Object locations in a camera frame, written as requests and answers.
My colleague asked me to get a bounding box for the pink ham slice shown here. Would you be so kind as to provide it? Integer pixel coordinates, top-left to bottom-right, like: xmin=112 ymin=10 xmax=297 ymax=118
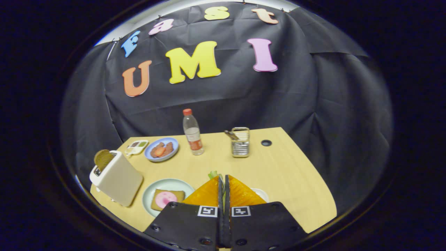
xmin=155 ymin=191 xmax=178 ymax=209

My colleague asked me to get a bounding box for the white toaster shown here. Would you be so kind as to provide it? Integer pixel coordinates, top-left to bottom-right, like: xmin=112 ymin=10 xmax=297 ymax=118
xmin=89 ymin=150 xmax=144 ymax=207

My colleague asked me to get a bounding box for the white square plate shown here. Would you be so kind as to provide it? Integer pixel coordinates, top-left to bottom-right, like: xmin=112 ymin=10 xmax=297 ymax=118
xmin=251 ymin=188 xmax=270 ymax=203

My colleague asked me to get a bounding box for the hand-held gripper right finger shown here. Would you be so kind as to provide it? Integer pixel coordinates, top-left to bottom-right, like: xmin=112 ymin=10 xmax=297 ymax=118
xmin=225 ymin=174 xmax=309 ymax=251

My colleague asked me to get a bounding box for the white divided condiment tray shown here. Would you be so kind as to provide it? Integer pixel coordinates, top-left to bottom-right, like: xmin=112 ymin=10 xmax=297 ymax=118
xmin=125 ymin=140 xmax=149 ymax=156

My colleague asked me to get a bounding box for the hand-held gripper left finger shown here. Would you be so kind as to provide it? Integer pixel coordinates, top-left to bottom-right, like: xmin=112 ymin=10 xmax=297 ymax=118
xmin=143 ymin=175 xmax=225 ymax=251

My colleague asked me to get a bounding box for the light green round plate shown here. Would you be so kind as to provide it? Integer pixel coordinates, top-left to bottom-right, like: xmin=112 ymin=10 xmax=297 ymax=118
xmin=142 ymin=178 xmax=195 ymax=218

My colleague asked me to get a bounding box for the brown toast slice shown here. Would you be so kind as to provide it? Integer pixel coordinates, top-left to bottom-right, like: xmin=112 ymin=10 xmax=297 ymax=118
xmin=94 ymin=149 xmax=115 ymax=172

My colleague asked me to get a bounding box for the metal wire utensil holder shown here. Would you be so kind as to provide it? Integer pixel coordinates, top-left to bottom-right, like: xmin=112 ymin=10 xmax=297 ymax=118
xmin=231 ymin=127 xmax=250 ymax=158

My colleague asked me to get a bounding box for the black backdrop cloth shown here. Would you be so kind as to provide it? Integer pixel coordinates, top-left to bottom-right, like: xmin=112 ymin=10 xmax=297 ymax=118
xmin=59 ymin=2 xmax=394 ymax=216

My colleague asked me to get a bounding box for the brown bread slice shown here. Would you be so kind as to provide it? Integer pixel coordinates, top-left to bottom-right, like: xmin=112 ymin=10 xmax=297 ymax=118
xmin=151 ymin=189 xmax=186 ymax=212

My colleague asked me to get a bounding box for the clear bottle with red cap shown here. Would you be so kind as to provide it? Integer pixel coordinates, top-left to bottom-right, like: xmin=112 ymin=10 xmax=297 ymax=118
xmin=183 ymin=108 xmax=205 ymax=156

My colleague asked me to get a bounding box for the blue round plate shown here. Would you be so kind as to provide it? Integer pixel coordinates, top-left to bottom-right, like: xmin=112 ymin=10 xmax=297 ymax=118
xmin=144 ymin=137 xmax=179 ymax=162

